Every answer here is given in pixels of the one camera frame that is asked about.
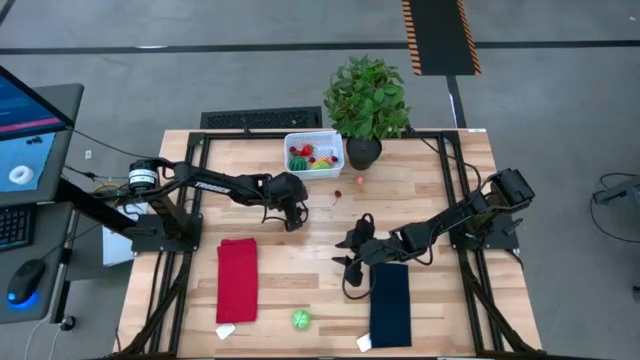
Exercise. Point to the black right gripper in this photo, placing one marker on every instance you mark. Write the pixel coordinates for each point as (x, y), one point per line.
(375, 250)

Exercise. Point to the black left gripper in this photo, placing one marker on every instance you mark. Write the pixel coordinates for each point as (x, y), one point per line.
(285, 190)

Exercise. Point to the striped green toy watermelon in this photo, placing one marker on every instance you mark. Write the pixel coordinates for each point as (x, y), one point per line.
(298, 164)

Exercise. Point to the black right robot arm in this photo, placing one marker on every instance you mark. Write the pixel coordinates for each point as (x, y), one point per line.
(450, 220)

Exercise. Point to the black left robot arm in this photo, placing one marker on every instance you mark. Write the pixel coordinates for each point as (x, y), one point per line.
(215, 184)

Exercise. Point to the red toy strawberry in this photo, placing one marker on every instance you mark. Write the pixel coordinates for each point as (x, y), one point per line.
(306, 150)

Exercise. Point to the small pink toy fruit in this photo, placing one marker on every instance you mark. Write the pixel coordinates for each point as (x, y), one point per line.
(359, 181)

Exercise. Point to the folded dark blue cloth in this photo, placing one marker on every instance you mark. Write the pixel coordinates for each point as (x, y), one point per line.
(390, 310)

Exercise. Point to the white perforated plastic basket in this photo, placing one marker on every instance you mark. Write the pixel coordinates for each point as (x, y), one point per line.
(327, 140)

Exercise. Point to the large green toy cabbage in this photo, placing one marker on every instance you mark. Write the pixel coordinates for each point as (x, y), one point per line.
(301, 319)

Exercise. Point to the folded red cloth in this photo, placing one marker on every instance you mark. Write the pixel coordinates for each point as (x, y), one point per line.
(237, 280)

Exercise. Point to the white paper tag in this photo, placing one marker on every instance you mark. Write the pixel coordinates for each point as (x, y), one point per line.
(364, 343)
(225, 331)

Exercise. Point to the black perforated floor grate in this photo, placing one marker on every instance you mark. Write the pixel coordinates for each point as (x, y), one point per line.
(260, 119)

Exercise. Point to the green plant in black pot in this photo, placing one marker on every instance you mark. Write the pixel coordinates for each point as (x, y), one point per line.
(367, 100)

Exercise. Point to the white box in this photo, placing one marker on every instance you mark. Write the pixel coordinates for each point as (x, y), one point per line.
(115, 245)

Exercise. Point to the black orange striped floor mat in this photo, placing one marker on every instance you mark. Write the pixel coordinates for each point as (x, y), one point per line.
(440, 35)

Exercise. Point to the black desk caster wheel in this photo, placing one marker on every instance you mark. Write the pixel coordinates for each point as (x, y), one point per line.
(67, 323)

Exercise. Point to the grey computer desk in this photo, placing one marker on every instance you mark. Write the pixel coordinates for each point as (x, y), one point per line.
(50, 280)

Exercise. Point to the computer monitor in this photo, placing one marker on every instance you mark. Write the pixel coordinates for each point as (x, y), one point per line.
(25, 150)

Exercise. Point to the black computer mouse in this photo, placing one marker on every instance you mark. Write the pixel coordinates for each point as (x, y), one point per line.
(25, 282)

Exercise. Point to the black computer keyboard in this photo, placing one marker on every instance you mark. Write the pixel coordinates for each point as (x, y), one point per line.
(14, 227)

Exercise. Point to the black aluminium table frame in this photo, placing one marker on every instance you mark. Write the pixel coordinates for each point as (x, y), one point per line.
(225, 135)

